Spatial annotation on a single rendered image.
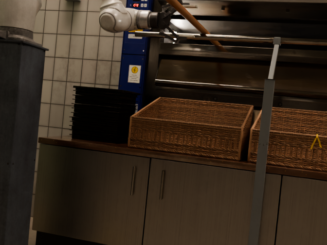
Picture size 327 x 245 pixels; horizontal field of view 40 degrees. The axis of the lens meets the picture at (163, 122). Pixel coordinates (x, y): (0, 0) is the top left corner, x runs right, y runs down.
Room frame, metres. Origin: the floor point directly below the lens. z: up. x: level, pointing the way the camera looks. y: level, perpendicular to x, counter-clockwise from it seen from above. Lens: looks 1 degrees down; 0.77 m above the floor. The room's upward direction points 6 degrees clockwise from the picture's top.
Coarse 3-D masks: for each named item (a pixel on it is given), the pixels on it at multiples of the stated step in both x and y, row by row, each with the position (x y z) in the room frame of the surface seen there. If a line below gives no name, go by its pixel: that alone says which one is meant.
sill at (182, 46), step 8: (160, 48) 2.66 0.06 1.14; (168, 48) 2.64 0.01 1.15; (176, 48) 2.63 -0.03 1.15; (184, 48) 2.62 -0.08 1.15; (192, 48) 2.60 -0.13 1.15; (200, 48) 2.59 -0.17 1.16; (208, 48) 2.57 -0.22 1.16; (216, 48) 2.56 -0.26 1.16; (224, 48) 2.55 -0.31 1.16; (232, 48) 2.53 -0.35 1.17; (240, 48) 2.52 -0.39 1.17; (248, 48) 2.51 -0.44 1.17; (256, 48) 2.50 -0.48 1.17; (264, 48) 2.48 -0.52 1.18; (272, 48) 2.47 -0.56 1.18; (296, 56) 2.43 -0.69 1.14; (304, 56) 2.42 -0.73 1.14; (312, 56) 2.41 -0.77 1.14; (320, 56) 2.40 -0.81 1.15
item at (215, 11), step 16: (160, 0) 2.53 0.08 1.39; (192, 0) 2.46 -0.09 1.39; (208, 0) 2.43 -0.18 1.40; (224, 0) 2.41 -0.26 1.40; (240, 0) 2.38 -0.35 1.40; (256, 0) 2.36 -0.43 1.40; (272, 0) 2.33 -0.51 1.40; (288, 0) 2.31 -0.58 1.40; (304, 0) 2.29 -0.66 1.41; (320, 0) 2.27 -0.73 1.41; (240, 16) 2.57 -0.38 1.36; (256, 16) 2.53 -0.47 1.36; (272, 16) 2.50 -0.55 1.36; (288, 16) 2.47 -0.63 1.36; (304, 16) 2.44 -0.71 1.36; (320, 16) 2.41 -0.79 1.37
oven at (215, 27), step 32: (192, 32) 3.11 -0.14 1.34; (224, 32) 2.99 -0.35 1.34; (256, 32) 2.89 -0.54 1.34; (288, 32) 2.79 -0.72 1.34; (320, 32) 2.70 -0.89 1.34; (320, 64) 2.43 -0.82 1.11; (160, 96) 2.65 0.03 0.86; (192, 96) 2.59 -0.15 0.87; (224, 96) 2.54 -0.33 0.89; (256, 96) 2.48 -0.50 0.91; (288, 96) 2.44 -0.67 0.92
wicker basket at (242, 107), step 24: (144, 120) 2.15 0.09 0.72; (168, 120) 2.11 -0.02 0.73; (192, 120) 2.52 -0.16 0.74; (216, 120) 2.49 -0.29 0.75; (240, 120) 2.46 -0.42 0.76; (144, 144) 2.15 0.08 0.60; (168, 144) 2.11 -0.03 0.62; (192, 144) 2.08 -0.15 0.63; (216, 144) 2.05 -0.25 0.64; (240, 144) 2.02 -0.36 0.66
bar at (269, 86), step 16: (144, 32) 2.29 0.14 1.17; (272, 64) 1.98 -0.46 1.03; (272, 80) 1.88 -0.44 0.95; (272, 96) 1.88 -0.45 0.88; (256, 160) 1.89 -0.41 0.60; (256, 176) 1.89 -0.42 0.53; (256, 192) 1.89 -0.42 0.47; (256, 208) 1.88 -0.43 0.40; (256, 224) 1.88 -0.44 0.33; (256, 240) 1.88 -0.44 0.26
